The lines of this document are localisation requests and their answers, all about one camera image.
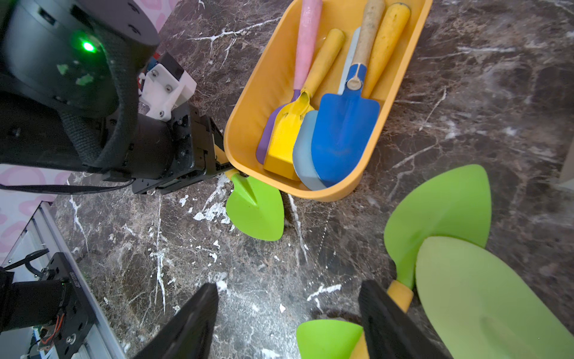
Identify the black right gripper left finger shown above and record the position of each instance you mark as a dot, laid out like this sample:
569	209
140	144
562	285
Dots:
189	333

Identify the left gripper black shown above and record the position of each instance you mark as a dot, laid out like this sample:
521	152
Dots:
169	156

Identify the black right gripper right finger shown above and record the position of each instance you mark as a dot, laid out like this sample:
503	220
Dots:
389	331

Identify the round green trowel yellow handle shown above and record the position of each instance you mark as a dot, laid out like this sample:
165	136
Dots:
317	339

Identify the pale green shovel wooden handle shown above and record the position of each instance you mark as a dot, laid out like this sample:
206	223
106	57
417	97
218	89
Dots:
481	308

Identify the green pointed trowel yellow handle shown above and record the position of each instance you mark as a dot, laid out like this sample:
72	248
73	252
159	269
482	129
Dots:
255	208

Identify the light blue shovel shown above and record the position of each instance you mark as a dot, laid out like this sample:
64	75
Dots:
302	154

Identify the narrow green trowel yellow handle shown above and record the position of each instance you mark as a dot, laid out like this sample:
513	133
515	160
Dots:
455	204

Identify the blue shovel wooden handle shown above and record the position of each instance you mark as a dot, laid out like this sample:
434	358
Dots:
342	121

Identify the purple shovel pink handle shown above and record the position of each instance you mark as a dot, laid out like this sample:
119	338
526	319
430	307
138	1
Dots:
306	37

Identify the small yellow shovel yellow handle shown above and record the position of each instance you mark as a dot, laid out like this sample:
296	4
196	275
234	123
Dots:
392	26

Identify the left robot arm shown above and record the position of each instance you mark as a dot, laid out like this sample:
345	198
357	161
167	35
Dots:
83	90

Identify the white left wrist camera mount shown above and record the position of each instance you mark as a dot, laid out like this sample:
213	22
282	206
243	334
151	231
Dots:
163	86

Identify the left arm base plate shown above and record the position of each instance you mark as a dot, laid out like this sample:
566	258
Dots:
70	323

